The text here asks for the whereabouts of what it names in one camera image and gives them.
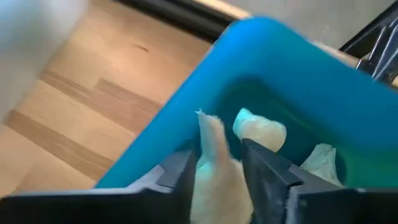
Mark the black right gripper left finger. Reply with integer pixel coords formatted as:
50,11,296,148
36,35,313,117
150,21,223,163
129,147,197,224

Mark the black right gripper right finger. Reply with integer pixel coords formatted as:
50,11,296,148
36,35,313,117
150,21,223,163
241,138,303,224

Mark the white garlic bulb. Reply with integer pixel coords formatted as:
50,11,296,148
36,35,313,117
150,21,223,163
300,142,345,187
232,107,287,153
189,108,254,224

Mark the blue plastic basket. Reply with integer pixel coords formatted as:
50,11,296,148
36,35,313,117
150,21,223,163
95,15,398,190

